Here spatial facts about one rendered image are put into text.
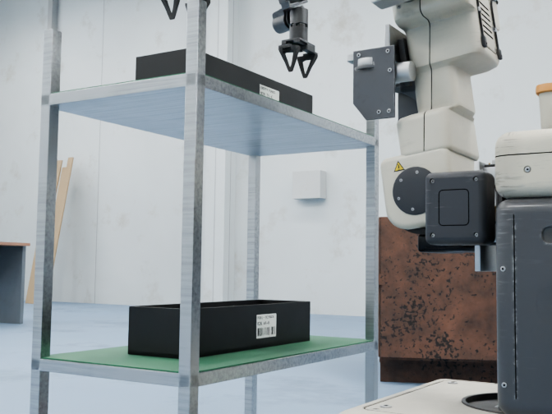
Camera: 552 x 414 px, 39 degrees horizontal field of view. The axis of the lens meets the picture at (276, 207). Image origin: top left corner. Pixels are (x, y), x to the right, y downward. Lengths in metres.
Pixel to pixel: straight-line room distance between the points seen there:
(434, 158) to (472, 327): 2.23
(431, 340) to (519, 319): 2.40
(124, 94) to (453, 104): 0.71
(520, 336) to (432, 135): 0.48
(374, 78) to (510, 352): 0.67
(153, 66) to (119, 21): 10.00
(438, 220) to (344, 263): 7.72
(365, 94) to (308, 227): 7.79
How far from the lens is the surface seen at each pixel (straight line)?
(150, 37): 11.41
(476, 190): 1.54
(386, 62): 1.73
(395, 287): 3.80
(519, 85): 8.81
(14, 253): 7.68
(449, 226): 1.55
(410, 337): 3.82
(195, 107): 1.57
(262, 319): 2.01
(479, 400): 1.82
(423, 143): 1.69
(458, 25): 1.75
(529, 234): 1.43
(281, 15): 2.48
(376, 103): 1.72
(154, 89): 1.64
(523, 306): 1.44
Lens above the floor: 0.56
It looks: 4 degrees up
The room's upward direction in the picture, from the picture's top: 1 degrees clockwise
